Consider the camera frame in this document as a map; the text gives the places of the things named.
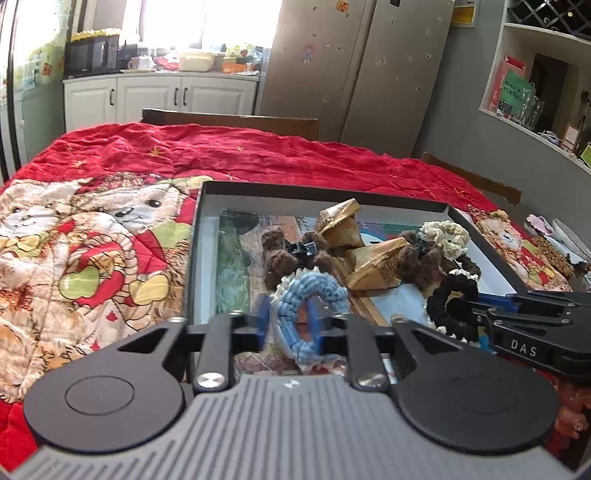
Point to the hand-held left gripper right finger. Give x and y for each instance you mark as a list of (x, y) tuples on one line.
[(316, 318)]

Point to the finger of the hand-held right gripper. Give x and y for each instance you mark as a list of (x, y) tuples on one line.
[(489, 318), (496, 301)]

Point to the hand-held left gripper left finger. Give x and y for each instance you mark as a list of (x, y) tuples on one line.
[(263, 318)]

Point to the blue crochet scrunchie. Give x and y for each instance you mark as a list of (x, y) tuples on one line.
[(291, 295)]

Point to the black crochet scrunchie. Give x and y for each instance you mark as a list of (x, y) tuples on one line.
[(450, 288)]

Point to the brown triangular snack packet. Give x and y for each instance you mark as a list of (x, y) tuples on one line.
[(339, 228), (374, 265)]

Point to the cream crochet scrunchie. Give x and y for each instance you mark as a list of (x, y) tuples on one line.
[(445, 237)]

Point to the shallow black cardboard box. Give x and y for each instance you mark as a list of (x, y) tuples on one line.
[(323, 189)]

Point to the person's right hand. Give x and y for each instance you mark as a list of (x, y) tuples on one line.
[(575, 410)]

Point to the brown fuzzy hair claw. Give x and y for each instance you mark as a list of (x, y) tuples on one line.
[(277, 258)]

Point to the brown fuzzy scrunchie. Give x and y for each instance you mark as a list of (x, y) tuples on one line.
[(422, 265)]

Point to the pink crumpled paper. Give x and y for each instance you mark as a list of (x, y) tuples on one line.
[(540, 225)]

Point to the white plate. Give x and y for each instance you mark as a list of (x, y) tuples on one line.
[(570, 237)]

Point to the dark wooden chair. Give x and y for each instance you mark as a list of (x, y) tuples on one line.
[(475, 177), (231, 122)]

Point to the clear drinking glasses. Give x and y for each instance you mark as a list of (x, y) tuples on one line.
[(531, 108)]

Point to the green sign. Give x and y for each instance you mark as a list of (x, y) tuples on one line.
[(510, 94)]

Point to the red printed blanket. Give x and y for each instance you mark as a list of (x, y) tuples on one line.
[(115, 161)]

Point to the white kitchen cabinet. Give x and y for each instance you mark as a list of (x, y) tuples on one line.
[(152, 99)]

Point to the grey double-door refrigerator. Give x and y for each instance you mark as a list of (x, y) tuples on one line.
[(360, 74)]

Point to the cream plastic container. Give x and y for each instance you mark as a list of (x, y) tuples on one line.
[(197, 62)]

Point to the white mug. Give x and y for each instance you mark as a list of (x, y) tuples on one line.
[(140, 63)]

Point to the black microwave oven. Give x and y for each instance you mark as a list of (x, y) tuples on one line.
[(90, 55)]

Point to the white wall shelf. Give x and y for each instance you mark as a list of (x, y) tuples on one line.
[(517, 134)]

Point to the yellow wall notice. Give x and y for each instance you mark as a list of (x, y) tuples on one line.
[(464, 16)]

